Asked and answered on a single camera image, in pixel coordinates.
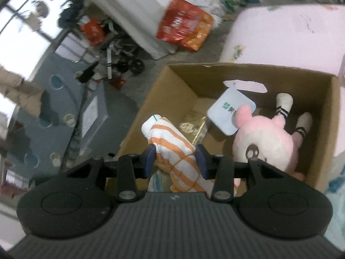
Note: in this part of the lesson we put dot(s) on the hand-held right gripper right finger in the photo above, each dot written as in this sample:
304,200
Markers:
202,164

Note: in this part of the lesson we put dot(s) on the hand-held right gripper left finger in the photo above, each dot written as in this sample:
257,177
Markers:
149,162

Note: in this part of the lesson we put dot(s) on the orange striped white towel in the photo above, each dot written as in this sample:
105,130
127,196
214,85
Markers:
172,145

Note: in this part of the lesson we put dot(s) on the gold foil packet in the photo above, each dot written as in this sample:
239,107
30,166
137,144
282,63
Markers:
192,125

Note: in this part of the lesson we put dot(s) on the light blue square pouch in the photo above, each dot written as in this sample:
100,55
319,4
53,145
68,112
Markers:
223,110

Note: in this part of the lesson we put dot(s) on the pink plush doll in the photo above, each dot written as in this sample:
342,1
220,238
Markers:
264,143

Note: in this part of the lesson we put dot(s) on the brown cardboard box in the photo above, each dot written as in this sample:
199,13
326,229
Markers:
175,86

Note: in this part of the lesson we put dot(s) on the grey box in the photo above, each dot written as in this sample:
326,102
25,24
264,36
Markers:
94,110

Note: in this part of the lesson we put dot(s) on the folded stroller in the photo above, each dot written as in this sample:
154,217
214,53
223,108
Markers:
124,56

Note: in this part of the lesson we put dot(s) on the blue grey floor mat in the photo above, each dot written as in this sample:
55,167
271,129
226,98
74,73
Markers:
35,140

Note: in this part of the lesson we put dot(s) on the white plastic bag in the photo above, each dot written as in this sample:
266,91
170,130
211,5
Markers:
337,194

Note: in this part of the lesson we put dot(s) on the red gift bag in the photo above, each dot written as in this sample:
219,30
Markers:
183,24

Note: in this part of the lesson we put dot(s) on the red plastic bag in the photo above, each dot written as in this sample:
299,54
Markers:
93,31

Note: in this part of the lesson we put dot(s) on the white curtain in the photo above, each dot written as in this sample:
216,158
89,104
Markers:
140,19

